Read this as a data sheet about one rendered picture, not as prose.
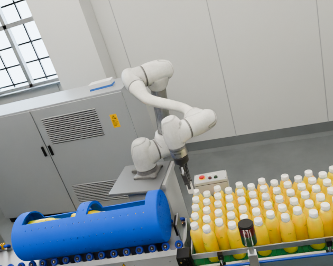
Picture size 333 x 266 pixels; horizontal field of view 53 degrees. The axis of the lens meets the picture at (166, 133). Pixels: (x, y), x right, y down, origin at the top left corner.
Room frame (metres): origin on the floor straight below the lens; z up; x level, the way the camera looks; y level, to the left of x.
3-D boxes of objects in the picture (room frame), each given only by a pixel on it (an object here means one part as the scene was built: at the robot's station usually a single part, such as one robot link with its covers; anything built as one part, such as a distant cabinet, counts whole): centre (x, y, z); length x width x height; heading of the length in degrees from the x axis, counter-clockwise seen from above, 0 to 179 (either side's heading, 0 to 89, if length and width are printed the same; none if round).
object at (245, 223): (1.09, -0.20, 1.18); 0.06 x 0.06 x 0.16
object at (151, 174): (2.21, 0.23, 1.05); 0.22 x 0.18 x 0.06; 64
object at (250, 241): (1.09, -0.20, 1.18); 0.06 x 0.06 x 0.05
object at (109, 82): (3.47, 0.49, 1.48); 0.24 x 0.12 x 0.08; 79
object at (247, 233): (1.09, -0.20, 1.23); 0.06 x 0.06 x 0.04
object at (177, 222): (1.53, 0.09, 0.99); 0.10 x 0.02 x 0.12; 167
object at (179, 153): (1.52, -0.03, 1.45); 0.09 x 0.09 x 0.06
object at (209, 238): (1.33, -0.05, 0.99); 0.07 x 0.07 x 0.19
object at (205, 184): (1.77, -0.17, 1.05); 0.20 x 0.10 x 0.10; 77
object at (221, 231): (1.35, -0.12, 0.99); 0.07 x 0.07 x 0.19
